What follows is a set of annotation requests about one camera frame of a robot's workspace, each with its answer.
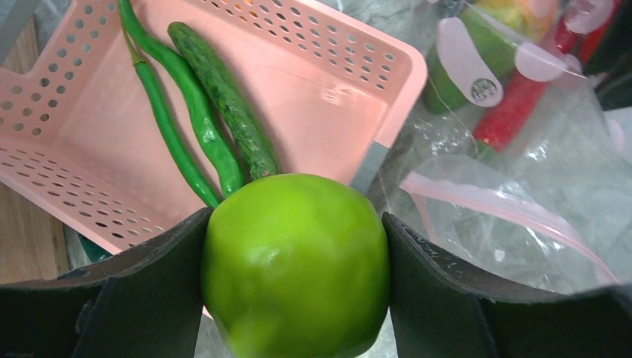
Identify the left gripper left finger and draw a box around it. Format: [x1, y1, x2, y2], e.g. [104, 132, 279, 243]
[1, 209, 211, 357]

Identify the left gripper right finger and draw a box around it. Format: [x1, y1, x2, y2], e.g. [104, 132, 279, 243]
[382, 213, 631, 357]

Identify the clear zip top bag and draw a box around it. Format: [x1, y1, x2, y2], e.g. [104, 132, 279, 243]
[341, 0, 632, 295]

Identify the green fake apple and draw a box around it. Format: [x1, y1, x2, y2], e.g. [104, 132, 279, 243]
[200, 174, 390, 357]

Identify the thin green fake chili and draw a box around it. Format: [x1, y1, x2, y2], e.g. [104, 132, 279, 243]
[123, 30, 220, 207]

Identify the red fake chili pepper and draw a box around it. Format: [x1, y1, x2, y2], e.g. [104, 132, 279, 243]
[473, 1, 628, 156]

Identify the dark green fake cucumber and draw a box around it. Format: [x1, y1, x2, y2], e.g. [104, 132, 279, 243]
[167, 22, 282, 180]

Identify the orange fake fruit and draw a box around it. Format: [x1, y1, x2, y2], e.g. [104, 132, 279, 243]
[475, 0, 559, 43]

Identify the brown wooden board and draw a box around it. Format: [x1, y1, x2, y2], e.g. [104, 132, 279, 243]
[1, 184, 69, 283]

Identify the pink perforated plastic basket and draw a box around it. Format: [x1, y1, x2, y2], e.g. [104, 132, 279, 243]
[1, 1, 427, 253]

